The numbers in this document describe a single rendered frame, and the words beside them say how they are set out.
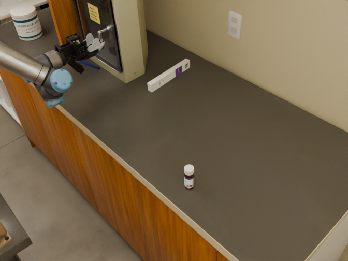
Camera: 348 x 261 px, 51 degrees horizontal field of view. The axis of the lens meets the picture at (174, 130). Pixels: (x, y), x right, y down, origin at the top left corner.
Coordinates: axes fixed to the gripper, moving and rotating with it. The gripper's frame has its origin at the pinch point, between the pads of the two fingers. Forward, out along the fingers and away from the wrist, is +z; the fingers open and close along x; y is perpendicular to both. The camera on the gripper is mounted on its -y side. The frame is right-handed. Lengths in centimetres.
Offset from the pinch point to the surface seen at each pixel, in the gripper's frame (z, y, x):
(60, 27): -1.9, -7.0, 30.3
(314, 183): 15, -7, -99
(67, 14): 2.7, -2.5, 30.9
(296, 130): 32, -10, -80
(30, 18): -3, -17, 61
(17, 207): -54, -120, 33
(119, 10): 7.8, 14.7, -4.1
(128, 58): 8.7, -7.6, -7.2
